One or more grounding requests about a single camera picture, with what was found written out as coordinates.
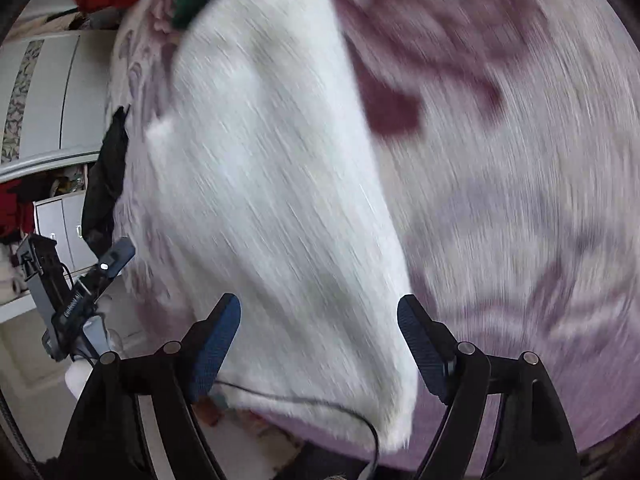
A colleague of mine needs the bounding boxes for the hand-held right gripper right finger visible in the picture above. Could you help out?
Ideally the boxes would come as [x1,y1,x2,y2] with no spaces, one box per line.
[397,295,583,480]

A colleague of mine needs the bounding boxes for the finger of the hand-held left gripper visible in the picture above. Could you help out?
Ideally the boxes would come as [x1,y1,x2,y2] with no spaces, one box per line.
[92,237,137,282]

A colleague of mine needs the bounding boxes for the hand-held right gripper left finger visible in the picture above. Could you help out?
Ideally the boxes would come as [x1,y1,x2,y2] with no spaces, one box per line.
[55,293,242,480]

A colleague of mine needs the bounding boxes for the white tweed jacket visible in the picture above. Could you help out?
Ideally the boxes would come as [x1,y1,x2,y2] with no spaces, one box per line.
[112,0,418,453]

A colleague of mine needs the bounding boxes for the red hanging clothes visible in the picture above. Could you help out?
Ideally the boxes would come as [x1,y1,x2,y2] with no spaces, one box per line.
[0,179,33,243]

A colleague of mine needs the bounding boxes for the white drawer cabinet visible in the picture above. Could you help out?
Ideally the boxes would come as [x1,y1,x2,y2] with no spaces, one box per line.
[34,196,99,275]

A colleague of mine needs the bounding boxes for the black cloth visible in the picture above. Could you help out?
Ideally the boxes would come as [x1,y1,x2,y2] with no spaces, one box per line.
[81,105,132,257]

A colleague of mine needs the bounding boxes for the white sliding-door wardrobe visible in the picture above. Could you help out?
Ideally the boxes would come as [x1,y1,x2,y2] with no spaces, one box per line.
[0,30,121,181]

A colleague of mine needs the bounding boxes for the floral purple blanket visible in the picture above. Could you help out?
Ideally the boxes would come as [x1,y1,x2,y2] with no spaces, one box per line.
[107,0,640,466]

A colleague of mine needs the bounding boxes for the black cable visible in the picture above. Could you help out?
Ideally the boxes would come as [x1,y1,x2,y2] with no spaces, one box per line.
[214,380,382,480]

